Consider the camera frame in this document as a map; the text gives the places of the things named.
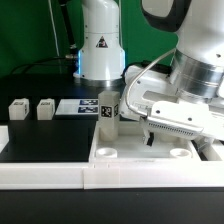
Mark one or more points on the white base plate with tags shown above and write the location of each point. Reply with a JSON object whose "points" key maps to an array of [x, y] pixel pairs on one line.
{"points": [[77, 107]]}

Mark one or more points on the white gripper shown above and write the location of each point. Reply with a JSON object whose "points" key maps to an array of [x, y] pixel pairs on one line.
{"points": [[184, 120]]}

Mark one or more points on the white square tabletop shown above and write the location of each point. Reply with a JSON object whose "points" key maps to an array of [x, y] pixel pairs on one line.
{"points": [[128, 147]]}

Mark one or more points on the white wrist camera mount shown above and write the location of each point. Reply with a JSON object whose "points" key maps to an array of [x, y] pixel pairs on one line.
{"points": [[153, 86]]}

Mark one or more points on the white U-shaped obstacle fence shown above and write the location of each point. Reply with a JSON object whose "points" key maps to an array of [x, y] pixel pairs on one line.
{"points": [[99, 175]]}

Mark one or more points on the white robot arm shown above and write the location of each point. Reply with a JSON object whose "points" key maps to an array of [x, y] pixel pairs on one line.
{"points": [[188, 102]]}

